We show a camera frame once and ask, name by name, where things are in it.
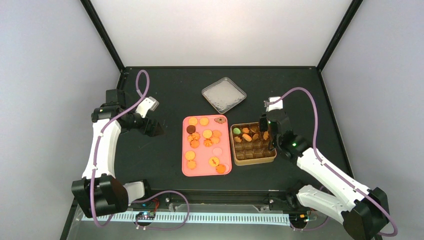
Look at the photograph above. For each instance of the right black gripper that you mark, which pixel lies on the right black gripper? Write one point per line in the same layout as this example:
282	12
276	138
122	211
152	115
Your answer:
261	126

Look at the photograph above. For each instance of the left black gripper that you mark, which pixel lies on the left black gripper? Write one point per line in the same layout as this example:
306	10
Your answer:
150	131

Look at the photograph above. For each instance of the orange round cookie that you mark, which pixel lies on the orange round cookie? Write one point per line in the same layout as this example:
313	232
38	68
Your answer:
193	121
246	130
204	121
207	134

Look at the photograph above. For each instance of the gold cookie tin box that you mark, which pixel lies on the gold cookie tin box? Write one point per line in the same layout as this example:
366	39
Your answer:
254	152

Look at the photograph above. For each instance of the green round cookie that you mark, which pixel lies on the green round cookie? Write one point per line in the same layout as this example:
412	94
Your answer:
236	131

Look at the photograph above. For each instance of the pink plastic tray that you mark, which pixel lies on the pink plastic tray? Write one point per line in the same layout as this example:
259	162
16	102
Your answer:
200	167

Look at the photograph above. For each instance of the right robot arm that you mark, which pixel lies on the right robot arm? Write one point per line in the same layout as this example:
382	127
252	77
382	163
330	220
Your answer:
363	212

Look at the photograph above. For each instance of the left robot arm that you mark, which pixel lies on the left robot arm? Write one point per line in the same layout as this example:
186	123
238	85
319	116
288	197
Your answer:
98	192

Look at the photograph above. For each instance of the dark chocolate cookie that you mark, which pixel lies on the dark chocolate cookie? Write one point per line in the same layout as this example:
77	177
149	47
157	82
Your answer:
190	129

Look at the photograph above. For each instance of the brown flower cookie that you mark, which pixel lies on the brown flower cookie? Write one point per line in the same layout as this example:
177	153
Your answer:
220	120

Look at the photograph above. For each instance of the beige round cookie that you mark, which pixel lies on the beige round cookie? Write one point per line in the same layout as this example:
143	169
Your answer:
216	133

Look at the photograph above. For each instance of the clear plastic lid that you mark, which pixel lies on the clear plastic lid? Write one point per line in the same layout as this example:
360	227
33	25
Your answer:
223	95

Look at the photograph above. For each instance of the pale pink cookie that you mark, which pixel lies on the pale pink cookie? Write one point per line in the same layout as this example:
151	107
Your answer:
217	151

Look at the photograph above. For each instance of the orange swirl cookie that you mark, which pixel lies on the orange swirl cookie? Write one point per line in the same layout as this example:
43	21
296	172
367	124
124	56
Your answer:
208	142

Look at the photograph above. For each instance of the yellow cookie red mark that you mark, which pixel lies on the yellow cookie red mark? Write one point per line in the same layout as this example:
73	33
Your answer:
214	161

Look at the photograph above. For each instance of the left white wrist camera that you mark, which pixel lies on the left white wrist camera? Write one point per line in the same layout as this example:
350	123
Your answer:
148	104

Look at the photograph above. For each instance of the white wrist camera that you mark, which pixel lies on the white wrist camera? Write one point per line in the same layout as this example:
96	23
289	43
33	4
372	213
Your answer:
148	104
273	103

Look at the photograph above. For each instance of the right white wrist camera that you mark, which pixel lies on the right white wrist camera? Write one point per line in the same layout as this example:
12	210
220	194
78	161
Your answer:
273	103

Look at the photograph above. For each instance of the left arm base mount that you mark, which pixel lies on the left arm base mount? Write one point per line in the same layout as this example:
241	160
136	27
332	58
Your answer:
154	201

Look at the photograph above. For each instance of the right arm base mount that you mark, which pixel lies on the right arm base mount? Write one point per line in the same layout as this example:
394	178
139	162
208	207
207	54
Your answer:
285	201

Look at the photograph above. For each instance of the white slotted cable duct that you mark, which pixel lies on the white slotted cable duct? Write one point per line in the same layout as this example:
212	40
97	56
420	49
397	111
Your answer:
278	219

